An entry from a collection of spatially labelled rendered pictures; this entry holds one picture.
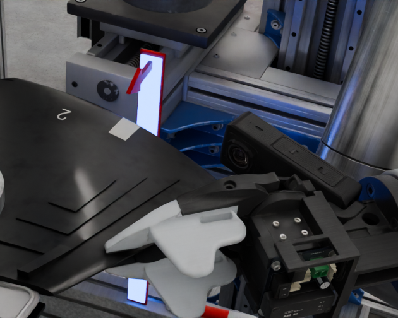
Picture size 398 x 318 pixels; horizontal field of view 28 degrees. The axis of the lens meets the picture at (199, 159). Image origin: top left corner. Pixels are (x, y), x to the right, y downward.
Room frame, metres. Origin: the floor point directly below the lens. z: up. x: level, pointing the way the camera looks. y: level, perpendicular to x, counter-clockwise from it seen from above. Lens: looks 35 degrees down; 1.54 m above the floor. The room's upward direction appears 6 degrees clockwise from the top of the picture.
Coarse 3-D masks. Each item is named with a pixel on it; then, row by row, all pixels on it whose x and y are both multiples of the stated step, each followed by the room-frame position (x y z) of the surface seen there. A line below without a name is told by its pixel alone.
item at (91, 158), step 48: (0, 96) 0.55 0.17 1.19; (48, 96) 0.57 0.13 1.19; (0, 144) 0.49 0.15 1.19; (48, 144) 0.50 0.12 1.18; (96, 144) 0.51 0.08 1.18; (144, 144) 0.54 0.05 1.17; (48, 192) 0.44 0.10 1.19; (96, 192) 0.45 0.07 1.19; (144, 192) 0.47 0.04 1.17; (0, 240) 0.38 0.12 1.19; (48, 240) 0.38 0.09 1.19; (96, 240) 0.39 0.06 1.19; (48, 288) 0.34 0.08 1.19
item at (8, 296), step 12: (0, 288) 0.34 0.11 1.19; (12, 288) 0.34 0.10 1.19; (24, 288) 0.34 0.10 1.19; (0, 300) 0.33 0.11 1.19; (12, 300) 0.33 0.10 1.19; (24, 300) 0.33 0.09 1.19; (36, 300) 0.33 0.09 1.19; (0, 312) 0.32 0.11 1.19; (12, 312) 0.32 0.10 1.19; (24, 312) 0.32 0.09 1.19
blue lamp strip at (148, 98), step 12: (144, 60) 0.65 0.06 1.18; (156, 60) 0.65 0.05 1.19; (156, 72) 0.65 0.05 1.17; (144, 84) 0.65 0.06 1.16; (156, 84) 0.65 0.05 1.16; (144, 96) 0.65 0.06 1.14; (156, 96) 0.65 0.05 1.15; (144, 108) 0.65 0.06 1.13; (156, 108) 0.65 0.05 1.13; (144, 120) 0.65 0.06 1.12; (156, 120) 0.65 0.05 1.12; (156, 132) 0.65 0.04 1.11; (132, 288) 0.65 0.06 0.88; (144, 288) 0.65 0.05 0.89; (144, 300) 0.65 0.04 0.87
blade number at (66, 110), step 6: (54, 108) 0.55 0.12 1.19; (60, 108) 0.55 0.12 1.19; (66, 108) 0.55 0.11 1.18; (72, 108) 0.56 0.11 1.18; (54, 114) 0.54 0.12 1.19; (60, 114) 0.54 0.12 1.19; (66, 114) 0.55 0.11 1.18; (72, 114) 0.55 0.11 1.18; (54, 120) 0.53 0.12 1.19; (60, 120) 0.54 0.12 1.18; (66, 120) 0.54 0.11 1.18; (72, 120) 0.54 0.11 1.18
